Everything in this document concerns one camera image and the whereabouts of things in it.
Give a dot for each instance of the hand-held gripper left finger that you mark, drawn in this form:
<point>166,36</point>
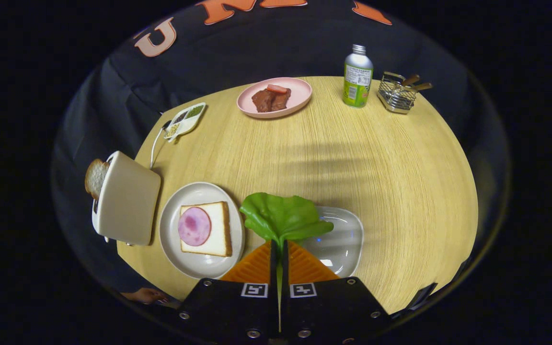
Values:
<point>273,270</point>

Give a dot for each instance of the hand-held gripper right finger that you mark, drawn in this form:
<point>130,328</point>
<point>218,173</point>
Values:
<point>285,273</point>

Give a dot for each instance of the green lettuce leaf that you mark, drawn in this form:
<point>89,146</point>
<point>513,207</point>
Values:
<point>281,215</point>

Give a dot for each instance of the toasted bread slice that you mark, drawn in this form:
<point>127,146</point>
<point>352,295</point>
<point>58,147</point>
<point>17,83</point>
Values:
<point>95,178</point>

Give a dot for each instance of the white oval plate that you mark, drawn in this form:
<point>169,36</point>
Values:
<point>343,239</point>

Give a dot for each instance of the white bread slice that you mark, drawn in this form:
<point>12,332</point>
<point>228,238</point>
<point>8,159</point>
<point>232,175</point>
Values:
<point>218,230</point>

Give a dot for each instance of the grey round plate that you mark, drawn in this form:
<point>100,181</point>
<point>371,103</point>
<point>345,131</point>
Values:
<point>194,268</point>

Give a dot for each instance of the pink ham slice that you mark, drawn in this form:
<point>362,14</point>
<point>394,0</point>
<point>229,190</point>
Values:
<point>193,226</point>

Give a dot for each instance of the cream toaster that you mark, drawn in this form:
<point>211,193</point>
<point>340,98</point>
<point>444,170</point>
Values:
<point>127,201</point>

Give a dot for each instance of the brown meat slab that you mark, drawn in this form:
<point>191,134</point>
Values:
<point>269,100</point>

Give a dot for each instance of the white divided bean tray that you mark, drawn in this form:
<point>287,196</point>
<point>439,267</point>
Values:
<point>185,120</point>

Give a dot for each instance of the pink plate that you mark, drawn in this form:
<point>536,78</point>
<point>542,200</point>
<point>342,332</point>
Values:
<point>295,91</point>

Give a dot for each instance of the red sausage slice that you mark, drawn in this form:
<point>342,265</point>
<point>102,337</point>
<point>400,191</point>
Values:
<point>277,88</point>

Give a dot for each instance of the silver bottle with green label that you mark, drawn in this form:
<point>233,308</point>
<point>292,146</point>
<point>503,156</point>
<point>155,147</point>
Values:
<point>357,81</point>

